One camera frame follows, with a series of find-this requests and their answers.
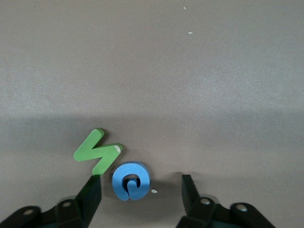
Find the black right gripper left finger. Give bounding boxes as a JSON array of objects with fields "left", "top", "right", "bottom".
[{"left": 0, "top": 175, "right": 103, "bottom": 228}]

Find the green capital letter N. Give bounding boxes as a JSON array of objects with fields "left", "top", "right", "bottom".
[{"left": 73, "top": 127, "right": 124, "bottom": 177}]

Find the brown table cover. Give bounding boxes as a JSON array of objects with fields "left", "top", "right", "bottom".
[{"left": 0, "top": 0, "right": 304, "bottom": 228}]

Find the blue capital letter G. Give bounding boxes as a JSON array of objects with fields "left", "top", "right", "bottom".
[{"left": 111, "top": 161, "right": 151, "bottom": 201}]

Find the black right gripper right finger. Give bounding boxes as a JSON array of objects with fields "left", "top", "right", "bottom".
[{"left": 175, "top": 174, "right": 277, "bottom": 228}]

